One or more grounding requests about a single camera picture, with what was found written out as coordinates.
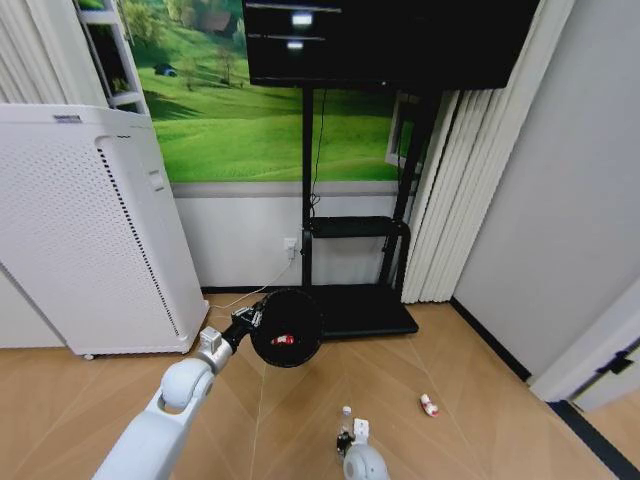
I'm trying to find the black door hinge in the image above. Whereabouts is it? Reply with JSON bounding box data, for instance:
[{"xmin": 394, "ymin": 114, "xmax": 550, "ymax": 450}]
[{"xmin": 595, "ymin": 350, "xmax": 635, "ymax": 376}]

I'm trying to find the black television floor stand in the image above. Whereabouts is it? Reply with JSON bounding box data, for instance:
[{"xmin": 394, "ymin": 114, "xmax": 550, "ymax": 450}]
[{"xmin": 298, "ymin": 87, "xmax": 420, "ymax": 342}]

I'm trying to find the black television screen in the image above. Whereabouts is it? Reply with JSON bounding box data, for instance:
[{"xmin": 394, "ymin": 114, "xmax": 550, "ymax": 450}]
[{"xmin": 242, "ymin": 0, "xmax": 542, "ymax": 92}]

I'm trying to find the black round trash bin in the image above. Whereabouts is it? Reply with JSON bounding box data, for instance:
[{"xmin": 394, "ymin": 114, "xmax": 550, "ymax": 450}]
[{"xmin": 248, "ymin": 287, "xmax": 324, "ymax": 369}]

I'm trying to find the white shelf frame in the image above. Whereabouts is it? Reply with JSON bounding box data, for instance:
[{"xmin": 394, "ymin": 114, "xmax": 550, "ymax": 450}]
[{"xmin": 74, "ymin": 0, "xmax": 152, "ymax": 117}]

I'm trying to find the white framed window panel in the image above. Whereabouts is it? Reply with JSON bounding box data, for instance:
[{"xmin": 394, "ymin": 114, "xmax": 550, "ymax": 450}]
[{"xmin": 383, "ymin": 91, "xmax": 427, "ymax": 169}]

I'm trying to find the white pleated curtain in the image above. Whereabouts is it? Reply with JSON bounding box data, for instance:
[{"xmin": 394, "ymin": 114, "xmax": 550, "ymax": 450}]
[
  {"xmin": 0, "ymin": 0, "xmax": 109, "ymax": 108},
  {"xmin": 400, "ymin": 0, "xmax": 577, "ymax": 305}
]

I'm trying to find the clear plastic bottle white cap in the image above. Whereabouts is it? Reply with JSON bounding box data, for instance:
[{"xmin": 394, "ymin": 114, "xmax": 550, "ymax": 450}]
[{"xmin": 337, "ymin": 405, "xmax": 357, "ymax": 441}]

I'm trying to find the white power cable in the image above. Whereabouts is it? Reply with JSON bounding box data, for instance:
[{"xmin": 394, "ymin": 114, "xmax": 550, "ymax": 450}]
[{"xmin": 206, "ymin": 256, "xmax": 295, "ymax": 312}]

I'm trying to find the white perforated air purifier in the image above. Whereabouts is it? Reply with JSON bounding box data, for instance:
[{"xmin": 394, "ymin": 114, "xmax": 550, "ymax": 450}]
[{"xmin": 0, "ymin": 103, "xmax": 211, "ymax": 362}]

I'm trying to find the thin black hanging cable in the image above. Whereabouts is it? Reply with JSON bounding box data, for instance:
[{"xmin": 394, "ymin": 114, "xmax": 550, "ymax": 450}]
[{"xmin": 308, "ymin": 88, "xmax": 327, "ymax": 209}]

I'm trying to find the grey door with frame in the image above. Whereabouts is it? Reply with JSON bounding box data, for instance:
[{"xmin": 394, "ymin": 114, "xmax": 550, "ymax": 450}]
[{"xmin": 528, "ymin": 278, "xmax": 640, "ymax": 412}]

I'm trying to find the green meadow wall mural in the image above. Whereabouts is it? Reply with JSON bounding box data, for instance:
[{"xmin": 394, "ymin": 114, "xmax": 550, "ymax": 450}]
[{"xmin": 74, "ymin": 0, "xmax": 432, "ymax": 184}]

